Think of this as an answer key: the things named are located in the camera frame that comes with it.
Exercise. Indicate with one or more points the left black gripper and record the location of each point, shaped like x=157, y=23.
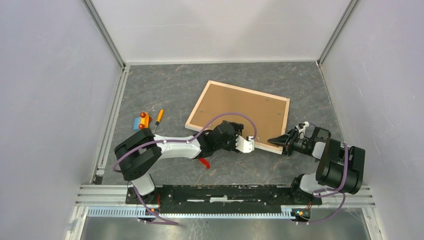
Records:
x=232, y=147

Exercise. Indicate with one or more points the red toy brick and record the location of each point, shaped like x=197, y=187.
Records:
x=204, y=163

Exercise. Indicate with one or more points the white wooden picture frame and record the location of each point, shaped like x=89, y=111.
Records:
x=263, y=115

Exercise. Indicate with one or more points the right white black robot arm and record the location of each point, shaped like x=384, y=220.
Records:
x=340, y=167

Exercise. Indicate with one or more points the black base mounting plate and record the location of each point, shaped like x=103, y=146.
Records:
x=228, y=199

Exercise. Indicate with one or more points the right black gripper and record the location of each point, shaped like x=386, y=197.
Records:
x=291, y=135

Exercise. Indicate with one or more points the orange blue toy block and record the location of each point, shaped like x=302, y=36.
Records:
x=142, y=122

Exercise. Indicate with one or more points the aluminium rail frame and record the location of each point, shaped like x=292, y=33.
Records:
x=339, y=217

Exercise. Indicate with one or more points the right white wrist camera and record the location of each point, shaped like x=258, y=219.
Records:
x=301, y=127

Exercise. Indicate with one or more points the slotted cable duct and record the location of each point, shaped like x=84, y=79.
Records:
x=141, y=212

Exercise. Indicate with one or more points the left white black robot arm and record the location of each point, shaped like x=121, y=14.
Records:
x=137, y=154

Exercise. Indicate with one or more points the orange handle screwdriver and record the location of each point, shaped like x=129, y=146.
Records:
x=158, y=120

